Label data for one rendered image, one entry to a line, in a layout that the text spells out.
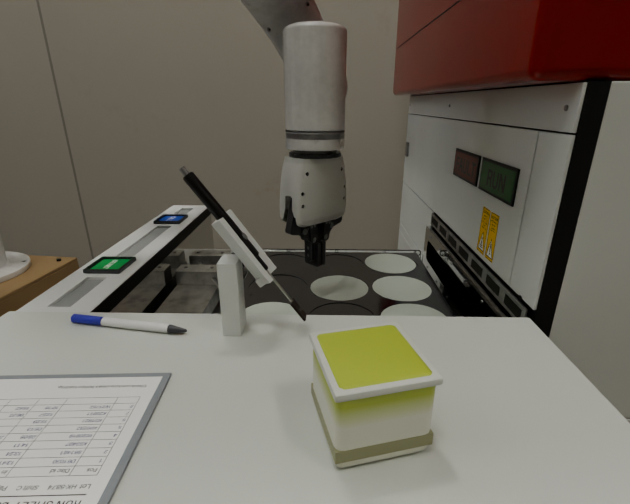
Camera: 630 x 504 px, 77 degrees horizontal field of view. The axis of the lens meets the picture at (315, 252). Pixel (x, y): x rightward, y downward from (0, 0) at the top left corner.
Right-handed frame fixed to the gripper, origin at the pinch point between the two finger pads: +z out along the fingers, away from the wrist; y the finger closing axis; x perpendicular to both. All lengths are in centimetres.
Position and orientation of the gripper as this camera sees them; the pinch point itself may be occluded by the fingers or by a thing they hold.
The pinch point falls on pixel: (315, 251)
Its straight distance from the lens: 62.3
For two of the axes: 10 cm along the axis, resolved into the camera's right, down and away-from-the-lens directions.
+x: 6.7, 2.6, -7.0
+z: 0.0, 9.4, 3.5
